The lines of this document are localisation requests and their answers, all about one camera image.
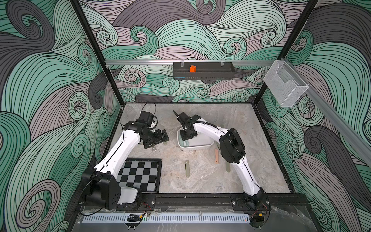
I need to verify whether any white storage box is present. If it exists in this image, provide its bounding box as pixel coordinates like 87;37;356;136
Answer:
177;128;215;151

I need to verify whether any olive knife box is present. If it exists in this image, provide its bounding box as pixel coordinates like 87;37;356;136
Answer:
185;160;190;177

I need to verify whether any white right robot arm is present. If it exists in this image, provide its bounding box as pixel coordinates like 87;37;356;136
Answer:
176;112;271;211

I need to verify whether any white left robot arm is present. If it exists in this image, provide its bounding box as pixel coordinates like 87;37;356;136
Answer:
81;121;170;210

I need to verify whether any black white checkerboard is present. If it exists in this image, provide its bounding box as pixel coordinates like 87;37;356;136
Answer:
117;158;162;193

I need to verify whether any orange block on shelf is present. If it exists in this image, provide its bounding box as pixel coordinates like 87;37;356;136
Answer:
189;65;196;73

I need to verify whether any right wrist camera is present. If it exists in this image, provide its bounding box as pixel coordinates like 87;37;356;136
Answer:
177;112;202;127

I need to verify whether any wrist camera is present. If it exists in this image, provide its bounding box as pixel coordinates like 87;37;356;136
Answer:
136;111;158;130
177;112;202;127

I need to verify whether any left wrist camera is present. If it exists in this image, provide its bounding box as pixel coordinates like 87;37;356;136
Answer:
136;111;158;130

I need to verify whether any black wall shelf tray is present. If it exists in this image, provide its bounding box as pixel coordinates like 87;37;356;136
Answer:
173;62;236;81

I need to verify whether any aluminium wall rail back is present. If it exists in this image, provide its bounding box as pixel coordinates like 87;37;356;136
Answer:
105;59;274;66

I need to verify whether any aluminium wall rail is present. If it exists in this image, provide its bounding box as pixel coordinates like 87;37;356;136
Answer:
280;58;371;167
105;59;274;66

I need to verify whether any white slotted cable duct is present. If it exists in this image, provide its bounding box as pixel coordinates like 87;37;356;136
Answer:
82;213;250;224

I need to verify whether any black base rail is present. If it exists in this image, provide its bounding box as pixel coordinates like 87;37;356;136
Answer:
78;192;311;212

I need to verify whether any clear acrylic wall holder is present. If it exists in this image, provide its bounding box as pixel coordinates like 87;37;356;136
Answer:
263;60;309;108

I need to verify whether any black right corner post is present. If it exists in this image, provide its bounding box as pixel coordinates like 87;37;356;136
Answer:
252;0;318;109

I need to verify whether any black corner frame post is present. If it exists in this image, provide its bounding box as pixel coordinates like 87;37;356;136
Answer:
70;0;125;109

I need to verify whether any aluminium wall rail right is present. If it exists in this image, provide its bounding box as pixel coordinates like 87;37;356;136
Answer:
280;58;371;167

